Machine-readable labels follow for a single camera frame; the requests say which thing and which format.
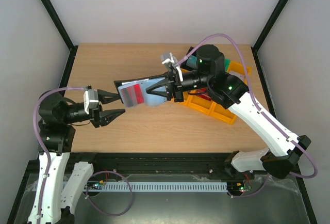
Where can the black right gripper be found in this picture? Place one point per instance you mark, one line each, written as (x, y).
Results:
(176, 86)

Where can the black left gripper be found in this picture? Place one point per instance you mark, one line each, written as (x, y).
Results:
(96, 116)

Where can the black leather card holder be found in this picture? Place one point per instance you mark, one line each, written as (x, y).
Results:
(149, 99)

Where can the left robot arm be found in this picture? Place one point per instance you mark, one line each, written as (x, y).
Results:
(55, 114)

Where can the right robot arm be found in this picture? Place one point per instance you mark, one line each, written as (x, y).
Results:
(284, 147)

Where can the red card in holder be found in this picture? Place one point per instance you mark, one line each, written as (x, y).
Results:
(132, 95)

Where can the red VIP card stack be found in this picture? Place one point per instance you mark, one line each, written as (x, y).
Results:
(203, 94)

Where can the teal card stack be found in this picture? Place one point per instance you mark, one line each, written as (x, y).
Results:
(192, 62)

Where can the white pink card stack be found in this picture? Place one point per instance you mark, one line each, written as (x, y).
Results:
(241, 76)

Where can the yellow bin front left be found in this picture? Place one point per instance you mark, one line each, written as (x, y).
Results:
(186, 98)

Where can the yellow bin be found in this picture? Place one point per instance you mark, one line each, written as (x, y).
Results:
(220, 113)
(186, 98)
(238, 67)
(200, 104)

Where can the black bin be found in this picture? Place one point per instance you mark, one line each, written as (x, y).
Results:
(183, 65)

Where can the yellow bin front middle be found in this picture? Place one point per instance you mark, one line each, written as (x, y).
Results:
(200, 104)

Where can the yellow bin front right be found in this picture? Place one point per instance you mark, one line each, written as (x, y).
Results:
(220, 113)

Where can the green bin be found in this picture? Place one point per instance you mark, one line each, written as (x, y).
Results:
(226, 64)

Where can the yellow bin back right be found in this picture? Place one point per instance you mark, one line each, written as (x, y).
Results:
(238, 67)

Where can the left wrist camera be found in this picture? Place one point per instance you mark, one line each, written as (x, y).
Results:
(90, 99)

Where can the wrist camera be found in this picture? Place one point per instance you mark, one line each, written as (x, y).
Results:
(90, 99)
(171, 64)

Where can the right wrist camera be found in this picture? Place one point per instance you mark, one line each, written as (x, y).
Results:
(171, 64)

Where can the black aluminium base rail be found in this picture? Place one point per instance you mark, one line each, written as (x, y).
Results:
(215, 166)

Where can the slotted cable duct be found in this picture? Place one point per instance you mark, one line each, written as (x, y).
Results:
(139, 187)

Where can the left frame post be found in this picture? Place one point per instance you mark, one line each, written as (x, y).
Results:
(58, 24)

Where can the frame post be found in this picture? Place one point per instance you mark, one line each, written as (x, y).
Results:
(58, 24)
(269, 24)

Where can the right frame post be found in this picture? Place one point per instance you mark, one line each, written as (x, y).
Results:
(269, 24)

